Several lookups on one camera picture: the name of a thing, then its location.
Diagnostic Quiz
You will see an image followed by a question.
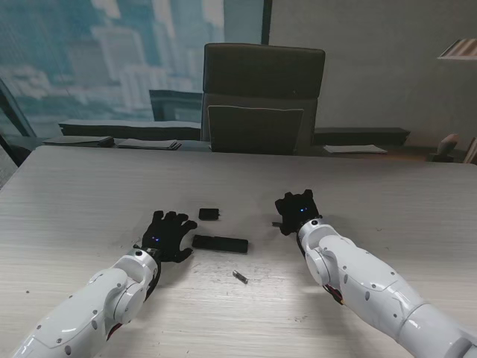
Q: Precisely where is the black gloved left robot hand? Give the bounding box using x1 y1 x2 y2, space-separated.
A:
141 210 198 264

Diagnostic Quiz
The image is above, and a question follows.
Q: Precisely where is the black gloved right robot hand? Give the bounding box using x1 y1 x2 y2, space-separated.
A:
274 189 323 236

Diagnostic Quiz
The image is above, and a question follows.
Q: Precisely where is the black remote control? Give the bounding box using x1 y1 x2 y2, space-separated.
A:
192 233 250 255

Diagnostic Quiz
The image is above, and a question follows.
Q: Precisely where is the black battery cover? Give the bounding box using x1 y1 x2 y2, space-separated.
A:
198 207 221 222

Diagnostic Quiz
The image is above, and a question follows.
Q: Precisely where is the white paper sheet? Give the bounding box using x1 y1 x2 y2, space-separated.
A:
322 144 389 155

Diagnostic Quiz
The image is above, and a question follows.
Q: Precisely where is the grey folder stack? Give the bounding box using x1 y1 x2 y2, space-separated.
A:
115 138 183 151

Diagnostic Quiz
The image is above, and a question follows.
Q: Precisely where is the short dark bench cushion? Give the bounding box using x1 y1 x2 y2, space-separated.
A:
315 127 411 145

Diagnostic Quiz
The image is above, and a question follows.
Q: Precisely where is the long dark bench cushion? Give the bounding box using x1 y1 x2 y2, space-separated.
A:
58 119 203 142

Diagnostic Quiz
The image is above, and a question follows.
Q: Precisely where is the dark grey folder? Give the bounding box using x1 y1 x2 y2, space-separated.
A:
42 136 115 148

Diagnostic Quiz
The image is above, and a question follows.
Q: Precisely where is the dark grey office chair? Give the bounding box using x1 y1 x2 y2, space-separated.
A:
200 43 326 157

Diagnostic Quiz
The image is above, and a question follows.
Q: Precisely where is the small desk ornament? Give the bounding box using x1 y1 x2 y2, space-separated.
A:
428 133 460 163

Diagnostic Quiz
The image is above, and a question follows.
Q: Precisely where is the light wooden board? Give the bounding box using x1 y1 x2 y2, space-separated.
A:
463 136 477 165

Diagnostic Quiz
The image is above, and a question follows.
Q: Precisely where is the dark window pillar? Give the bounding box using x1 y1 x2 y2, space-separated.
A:
260 0 274 46

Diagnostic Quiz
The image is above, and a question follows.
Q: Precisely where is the grey slanted metal bar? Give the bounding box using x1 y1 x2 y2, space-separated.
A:
0 77 38 167

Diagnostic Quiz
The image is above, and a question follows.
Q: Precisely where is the red black left arm cable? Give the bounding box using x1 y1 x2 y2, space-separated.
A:
106 257 162 342

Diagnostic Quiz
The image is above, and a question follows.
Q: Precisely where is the red black arm cable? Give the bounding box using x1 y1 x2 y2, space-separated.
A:
323 283 346 307
106 257 162 342

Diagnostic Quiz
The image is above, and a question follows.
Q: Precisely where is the red black right arm cable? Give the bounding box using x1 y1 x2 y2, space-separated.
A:
323 283 346 307

